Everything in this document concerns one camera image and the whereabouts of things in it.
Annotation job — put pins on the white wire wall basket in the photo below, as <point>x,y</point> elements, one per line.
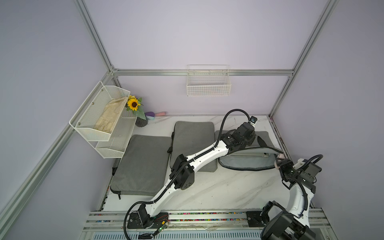
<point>208,81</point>

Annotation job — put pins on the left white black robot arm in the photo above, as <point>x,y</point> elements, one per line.
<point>183,171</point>

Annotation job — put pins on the grey laptop bag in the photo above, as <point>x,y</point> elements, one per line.
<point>261,155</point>
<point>189,138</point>
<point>142,170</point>

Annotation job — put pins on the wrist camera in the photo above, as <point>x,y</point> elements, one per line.
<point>253,120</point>
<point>300,163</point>

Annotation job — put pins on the pastel toy mushrooms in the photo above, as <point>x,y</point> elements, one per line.
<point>152,115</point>

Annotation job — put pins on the upper white mesh shelf basket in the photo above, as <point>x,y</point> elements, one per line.
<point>84,120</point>

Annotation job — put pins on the artificial sunflower bouquet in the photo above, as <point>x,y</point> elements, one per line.
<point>134,106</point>

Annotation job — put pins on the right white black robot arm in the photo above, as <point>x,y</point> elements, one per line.
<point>292,222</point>

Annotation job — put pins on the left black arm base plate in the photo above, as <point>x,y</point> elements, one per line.
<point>134,221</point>

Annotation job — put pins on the aluminium frame rails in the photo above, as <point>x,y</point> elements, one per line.
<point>22,197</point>

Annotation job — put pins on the lower white mesh shelf basket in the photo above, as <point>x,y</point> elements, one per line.
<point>116,147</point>

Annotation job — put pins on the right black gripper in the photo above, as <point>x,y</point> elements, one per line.
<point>284,164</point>

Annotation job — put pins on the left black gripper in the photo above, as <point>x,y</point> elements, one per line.
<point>251,137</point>

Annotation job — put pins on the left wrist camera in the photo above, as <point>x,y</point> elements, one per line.
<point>253,120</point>

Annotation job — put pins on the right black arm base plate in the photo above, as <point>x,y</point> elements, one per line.
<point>257,218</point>

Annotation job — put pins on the beige cloth in basket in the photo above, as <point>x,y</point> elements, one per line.
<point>110,115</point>

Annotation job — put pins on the white mesh shelf basket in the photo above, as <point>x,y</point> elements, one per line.
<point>84,120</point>
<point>116,147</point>

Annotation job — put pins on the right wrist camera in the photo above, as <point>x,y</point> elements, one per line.
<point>300,163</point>

